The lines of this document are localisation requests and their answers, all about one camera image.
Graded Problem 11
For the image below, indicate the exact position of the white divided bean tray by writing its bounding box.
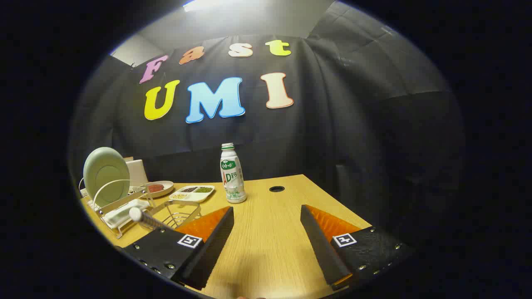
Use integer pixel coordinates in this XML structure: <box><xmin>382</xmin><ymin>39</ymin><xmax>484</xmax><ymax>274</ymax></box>
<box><xmin>169</xmin><ymin>185</ymin><xmax>215</xmax><ymax>203</ymax></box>

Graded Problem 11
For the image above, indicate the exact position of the pale green plate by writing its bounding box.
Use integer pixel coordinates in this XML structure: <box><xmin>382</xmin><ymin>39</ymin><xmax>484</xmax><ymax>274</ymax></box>
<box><xmin>83</xmin><ymin>147</ymin><xmax>131</xmax><ymax>204</ymax></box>

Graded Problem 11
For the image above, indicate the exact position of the black backdrop cloth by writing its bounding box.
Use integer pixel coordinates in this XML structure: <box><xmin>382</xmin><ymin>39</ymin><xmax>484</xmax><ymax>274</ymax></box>
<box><xmin>69</xmin><ymin>35</ymin><xmax>466</xmax><ymax>250</ymax></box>

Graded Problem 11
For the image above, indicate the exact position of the checkered handle spoon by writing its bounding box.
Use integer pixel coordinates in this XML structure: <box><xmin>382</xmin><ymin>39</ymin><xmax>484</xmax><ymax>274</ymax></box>
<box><xmin>129</xmin><ymin>207</ymin><xmax>175</xmax><ymax>231</ymax></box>

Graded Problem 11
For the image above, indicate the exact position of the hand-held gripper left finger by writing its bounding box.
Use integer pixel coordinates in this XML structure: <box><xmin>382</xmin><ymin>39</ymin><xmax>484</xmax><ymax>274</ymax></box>
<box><xmin>121</xmin><ymin>206</ymin><xmax>235</xmax><ymax>291</ymax></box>

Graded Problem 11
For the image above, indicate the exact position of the metal wire basket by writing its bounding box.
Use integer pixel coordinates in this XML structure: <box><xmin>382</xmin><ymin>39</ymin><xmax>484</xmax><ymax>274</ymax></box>
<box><xmin>143</xmin><ymin>199</ymin><xmax>202</xmax><ymax>231</ymax></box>

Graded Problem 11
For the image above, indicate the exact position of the white green drink bottle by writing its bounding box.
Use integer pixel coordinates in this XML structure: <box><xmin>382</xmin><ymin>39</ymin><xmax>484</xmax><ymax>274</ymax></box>
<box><xmin>220</xmin><ymin>143</ymin><xmax>247</xmax><ymax>204</ymax></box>

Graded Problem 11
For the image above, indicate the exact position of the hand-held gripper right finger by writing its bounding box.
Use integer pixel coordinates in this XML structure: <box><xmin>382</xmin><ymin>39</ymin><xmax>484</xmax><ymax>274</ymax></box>
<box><xmin>300</xmin><ymin>204</ymin><xmax>415</xmax><ymax>290</ymax></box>

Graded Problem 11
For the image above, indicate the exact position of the white toaster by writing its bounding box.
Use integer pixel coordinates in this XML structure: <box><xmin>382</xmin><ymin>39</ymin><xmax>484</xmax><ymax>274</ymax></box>
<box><xmin>126</xmin><ymin>159</ymin><xmax>148</xmax><ymax>191</ymax></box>

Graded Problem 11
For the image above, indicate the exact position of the white wire dish rack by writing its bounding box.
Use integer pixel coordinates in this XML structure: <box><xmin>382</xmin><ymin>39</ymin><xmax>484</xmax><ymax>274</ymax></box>
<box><xmin>79</xmin><ymin>176</ymin><xmax>155</xmax><ymax>239</ymax></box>

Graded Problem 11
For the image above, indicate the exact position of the beige round plate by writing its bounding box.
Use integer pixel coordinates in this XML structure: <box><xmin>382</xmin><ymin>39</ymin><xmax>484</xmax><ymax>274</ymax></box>
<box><xmin>139</xmin><ymin>181</ymin><xmax>175</xmax><ymax>199</ymax></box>

